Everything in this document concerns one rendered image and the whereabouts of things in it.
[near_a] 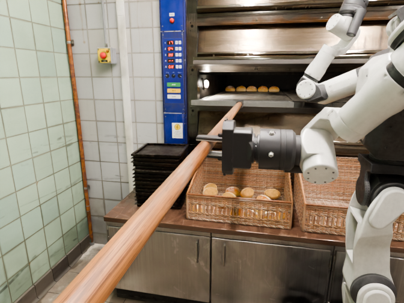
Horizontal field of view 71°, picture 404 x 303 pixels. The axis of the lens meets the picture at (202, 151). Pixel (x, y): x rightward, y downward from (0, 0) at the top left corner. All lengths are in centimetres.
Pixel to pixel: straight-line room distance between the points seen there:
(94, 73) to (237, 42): 99
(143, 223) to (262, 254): 130
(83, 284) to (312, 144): 49
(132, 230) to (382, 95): 42
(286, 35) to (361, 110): 137
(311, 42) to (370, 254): 119
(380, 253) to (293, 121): 101
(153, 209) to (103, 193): 202
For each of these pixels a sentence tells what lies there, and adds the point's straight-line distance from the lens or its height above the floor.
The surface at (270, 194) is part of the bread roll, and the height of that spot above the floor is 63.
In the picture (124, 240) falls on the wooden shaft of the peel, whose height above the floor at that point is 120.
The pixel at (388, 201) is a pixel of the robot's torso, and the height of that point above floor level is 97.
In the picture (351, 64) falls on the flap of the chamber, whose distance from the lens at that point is 177.
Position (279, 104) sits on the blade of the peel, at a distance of 156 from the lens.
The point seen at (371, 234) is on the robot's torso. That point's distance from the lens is 108.
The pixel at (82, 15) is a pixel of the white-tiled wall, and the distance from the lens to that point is 222.
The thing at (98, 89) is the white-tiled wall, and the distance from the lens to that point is 215.
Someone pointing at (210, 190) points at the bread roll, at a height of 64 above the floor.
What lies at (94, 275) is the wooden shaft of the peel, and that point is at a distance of 25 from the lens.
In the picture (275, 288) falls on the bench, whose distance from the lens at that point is 170.
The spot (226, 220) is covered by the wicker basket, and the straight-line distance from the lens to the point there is 156.
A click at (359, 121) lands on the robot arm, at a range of 55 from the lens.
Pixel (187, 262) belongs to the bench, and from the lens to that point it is 167.
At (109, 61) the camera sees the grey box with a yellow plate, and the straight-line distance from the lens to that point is 202.
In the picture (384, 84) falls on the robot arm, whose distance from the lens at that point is 52.
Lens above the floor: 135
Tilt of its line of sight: 15 degrees down
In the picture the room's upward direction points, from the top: straight up
